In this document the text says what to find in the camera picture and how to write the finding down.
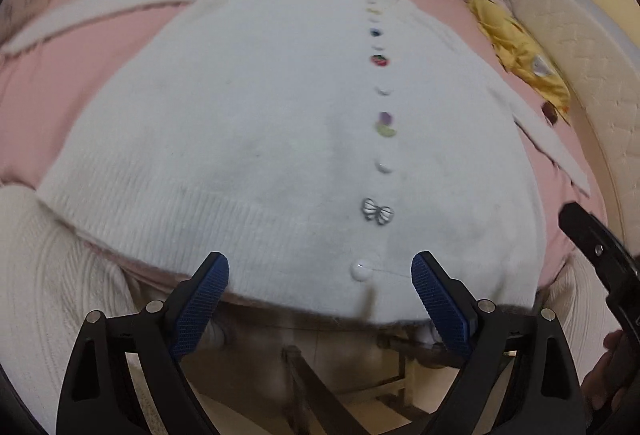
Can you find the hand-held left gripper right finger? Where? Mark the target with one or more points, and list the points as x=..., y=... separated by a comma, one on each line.
x=442, y=300

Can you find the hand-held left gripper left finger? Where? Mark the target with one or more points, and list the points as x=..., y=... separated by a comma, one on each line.
x=200, y=300

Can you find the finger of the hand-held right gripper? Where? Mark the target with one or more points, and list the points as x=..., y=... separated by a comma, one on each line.
x=605, y=255

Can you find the white knit cardigan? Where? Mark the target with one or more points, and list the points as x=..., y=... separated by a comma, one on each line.
x=250, y=140

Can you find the person's right hand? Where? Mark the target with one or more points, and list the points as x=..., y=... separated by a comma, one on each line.
x=600, y=375

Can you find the small brown object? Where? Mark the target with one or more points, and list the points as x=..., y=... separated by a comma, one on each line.
x=550, y=112

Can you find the person's white knit sweater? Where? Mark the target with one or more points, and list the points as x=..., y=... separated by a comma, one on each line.
x=40, y=275

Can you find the yellow cloth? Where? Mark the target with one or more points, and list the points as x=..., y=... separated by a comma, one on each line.
x=515, y=45

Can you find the pink bed sheet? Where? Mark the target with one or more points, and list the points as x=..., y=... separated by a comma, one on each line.
x=125, y=40

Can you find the dark stool frame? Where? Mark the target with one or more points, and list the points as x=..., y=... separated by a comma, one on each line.
x=300, y=380

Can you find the cream padded bed frame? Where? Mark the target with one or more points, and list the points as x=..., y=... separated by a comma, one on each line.
x=590, y=80

